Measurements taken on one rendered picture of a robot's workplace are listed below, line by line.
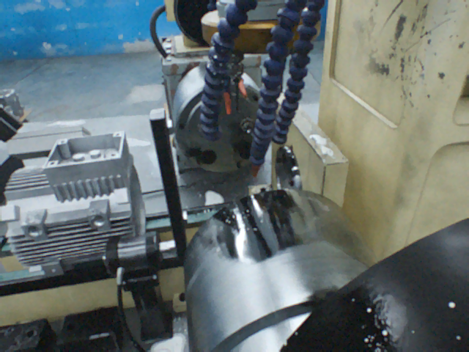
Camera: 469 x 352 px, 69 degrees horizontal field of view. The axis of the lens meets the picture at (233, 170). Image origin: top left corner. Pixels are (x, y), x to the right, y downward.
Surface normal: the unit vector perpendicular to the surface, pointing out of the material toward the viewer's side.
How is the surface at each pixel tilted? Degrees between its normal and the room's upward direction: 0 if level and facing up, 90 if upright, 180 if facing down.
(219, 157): 90
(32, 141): 50
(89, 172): 90
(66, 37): 90
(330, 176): 90
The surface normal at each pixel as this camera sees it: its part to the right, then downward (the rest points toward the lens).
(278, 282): -0.27, -0.78
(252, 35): -0.18, 0.54
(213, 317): -0.75, -0.47
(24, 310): 0.17, 0.53
